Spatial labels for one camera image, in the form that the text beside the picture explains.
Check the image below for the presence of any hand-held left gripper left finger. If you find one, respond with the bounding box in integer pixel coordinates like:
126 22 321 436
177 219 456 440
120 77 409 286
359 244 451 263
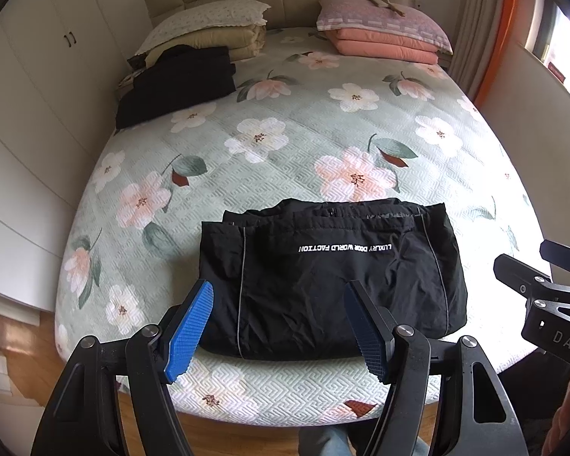
31 279 215 456

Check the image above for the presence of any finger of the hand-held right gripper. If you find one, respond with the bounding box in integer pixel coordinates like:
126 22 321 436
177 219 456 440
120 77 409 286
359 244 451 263
539 239 570 276
493 253 553 302

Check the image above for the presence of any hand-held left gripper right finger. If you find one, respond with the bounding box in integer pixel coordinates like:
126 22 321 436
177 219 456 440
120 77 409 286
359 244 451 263
343 280 530 456

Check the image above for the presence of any black jacket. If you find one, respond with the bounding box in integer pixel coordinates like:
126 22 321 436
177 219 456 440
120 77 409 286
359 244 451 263
198 198 469 362

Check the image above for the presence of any person's dark clothing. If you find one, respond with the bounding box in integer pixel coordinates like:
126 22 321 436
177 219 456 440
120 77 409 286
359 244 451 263
501 351 570 456

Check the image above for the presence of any person's blue jeans leg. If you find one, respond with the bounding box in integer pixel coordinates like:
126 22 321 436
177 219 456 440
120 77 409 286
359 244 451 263
298 425 431 456

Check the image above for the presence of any bed with floral bedspread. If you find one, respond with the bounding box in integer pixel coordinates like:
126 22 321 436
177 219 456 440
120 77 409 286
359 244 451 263
54 24 559 431

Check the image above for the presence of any orange curtain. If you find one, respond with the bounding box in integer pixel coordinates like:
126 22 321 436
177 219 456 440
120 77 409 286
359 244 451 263
475 0 535 110

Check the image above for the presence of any black folded garment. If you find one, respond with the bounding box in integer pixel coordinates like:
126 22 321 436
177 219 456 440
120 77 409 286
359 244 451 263
115 44 237 130

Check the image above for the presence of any white wardrobe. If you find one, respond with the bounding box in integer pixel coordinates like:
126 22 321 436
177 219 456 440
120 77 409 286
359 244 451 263
0 0 148 314

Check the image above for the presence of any beige curtain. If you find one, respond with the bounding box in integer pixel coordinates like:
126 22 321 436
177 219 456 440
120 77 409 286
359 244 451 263
449 0 507 89

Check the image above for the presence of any pink folded blanket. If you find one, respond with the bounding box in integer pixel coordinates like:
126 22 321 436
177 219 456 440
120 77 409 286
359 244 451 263
331 28 440 66

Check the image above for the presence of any pink patterned pillow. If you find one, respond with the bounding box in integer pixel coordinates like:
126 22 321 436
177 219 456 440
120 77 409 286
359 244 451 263
316 0 454 54

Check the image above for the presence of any beige folded blanket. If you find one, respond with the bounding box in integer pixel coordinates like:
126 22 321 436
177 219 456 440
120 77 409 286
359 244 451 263
145 26 268 70

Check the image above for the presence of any white floral pillow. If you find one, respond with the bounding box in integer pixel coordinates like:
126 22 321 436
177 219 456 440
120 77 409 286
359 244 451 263
134 0 271 55

